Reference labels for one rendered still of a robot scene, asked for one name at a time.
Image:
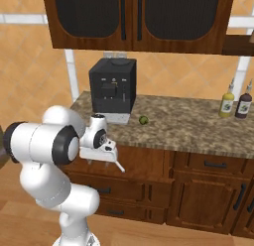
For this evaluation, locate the dark brown squeeze bottle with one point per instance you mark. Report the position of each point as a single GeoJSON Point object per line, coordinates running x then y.
{"type": "Point", "coordinates": [243, 106]}

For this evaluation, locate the brown wall cupboard door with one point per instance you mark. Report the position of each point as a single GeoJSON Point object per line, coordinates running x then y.
{"type": "Point", "coordinates": [185, 22]}
{"type": "Point", "coordinates": [86, 18]}

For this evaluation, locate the yellow squeeze bottle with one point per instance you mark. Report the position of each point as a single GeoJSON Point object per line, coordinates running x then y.
{"type": "Point", "coordinates": [226, 104]}

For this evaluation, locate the brown wooden open drawer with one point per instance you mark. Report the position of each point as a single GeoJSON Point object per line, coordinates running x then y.
{"type": "Point", "coordinates": [145, 167]}

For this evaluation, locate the brown wooden drawer front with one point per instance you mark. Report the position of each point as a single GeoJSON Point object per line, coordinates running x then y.
{"type": "Point", "coordinates": [215, 164]}
{"type": "Point", "coordinates": [139, 213]}

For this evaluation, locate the black coffee machine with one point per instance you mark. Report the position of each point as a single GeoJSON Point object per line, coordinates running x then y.
{"type": "Point", "coordinates": [112, 81]}

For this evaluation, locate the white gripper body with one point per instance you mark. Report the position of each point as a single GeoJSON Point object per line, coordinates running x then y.
{"type": "Point", "coordinates": [97, 154]}

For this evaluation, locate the green lime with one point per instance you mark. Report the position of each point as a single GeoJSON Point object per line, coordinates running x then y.
{"type": "Point", "coordinates": [143, 120]}

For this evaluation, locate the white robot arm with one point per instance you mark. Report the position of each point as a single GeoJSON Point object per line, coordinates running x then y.
{"type": "Point", "coordinates": [46, 177]}

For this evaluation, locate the brown base cupboard door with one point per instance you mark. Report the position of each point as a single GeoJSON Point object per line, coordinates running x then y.
{"type": "Point", "coordinates": [246, 220]}
{"type": "Point", "coordinates": [205, 202]}

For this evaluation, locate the white wall socket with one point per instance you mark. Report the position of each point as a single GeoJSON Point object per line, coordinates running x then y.
{"type": "Point", "coordinates": [114, 54]}

